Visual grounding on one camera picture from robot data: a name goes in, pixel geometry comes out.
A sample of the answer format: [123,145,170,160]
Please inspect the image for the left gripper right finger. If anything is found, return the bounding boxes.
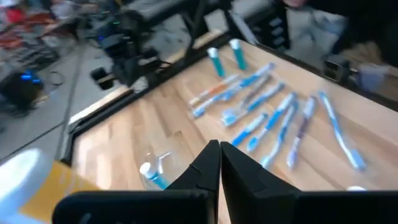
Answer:
[220,141,398,224]

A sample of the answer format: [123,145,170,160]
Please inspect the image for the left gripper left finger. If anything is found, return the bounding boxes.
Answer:
[52,139,222,224]

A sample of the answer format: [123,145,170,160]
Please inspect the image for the orange white toothbrush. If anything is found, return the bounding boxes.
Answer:
[188,73,241,107]

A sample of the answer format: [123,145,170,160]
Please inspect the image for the purple white toothbrush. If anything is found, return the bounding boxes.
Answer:
[222,74,272,121]
[285,95,317,169]

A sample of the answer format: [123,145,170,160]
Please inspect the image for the clear acrylic organizer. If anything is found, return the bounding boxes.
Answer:
[138,149,187,191]

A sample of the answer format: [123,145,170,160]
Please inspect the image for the black cabinet white labels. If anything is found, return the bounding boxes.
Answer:
[257,6,292,50]

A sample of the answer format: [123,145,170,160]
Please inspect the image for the person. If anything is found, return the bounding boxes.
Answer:
[281,0,398,68]

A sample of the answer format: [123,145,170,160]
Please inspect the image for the black metal rig frame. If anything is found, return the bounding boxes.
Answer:
[54,0,398,166]

